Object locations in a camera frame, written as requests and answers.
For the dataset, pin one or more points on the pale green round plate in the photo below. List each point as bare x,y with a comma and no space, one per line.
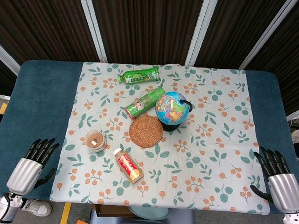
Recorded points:
148,212

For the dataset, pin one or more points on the white shoe with dark trouser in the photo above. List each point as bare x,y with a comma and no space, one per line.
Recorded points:
297,136

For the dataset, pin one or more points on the floral printed tablecloth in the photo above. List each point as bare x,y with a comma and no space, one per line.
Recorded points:
199,168

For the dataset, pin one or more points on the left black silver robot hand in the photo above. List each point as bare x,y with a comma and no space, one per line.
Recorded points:
25,173

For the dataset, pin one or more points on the juice bottle with red label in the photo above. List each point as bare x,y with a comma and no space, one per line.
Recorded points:
128,166

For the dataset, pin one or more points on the clear plastic snack jar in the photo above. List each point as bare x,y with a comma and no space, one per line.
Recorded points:
94,140

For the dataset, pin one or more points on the brown cardboard box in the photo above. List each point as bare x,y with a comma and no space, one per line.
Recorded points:
110,210

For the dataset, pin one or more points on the teal blue table cover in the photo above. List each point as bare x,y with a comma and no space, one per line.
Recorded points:
40,99

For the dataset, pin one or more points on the green tea bottle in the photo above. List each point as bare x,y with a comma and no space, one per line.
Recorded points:
138,76

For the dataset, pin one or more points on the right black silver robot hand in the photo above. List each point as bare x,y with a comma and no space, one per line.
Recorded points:
285,189

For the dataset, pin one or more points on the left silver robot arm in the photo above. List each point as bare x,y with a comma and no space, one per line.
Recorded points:
5,208

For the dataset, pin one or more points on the white sneaker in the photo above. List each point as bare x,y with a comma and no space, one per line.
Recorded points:
38,207

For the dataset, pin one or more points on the blue globe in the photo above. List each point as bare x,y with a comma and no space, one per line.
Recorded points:
170,108

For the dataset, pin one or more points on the round woven rattan coaster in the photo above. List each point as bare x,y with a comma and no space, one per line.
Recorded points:
144,130

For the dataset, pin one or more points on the green chips canister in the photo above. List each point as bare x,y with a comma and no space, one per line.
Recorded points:
145,102

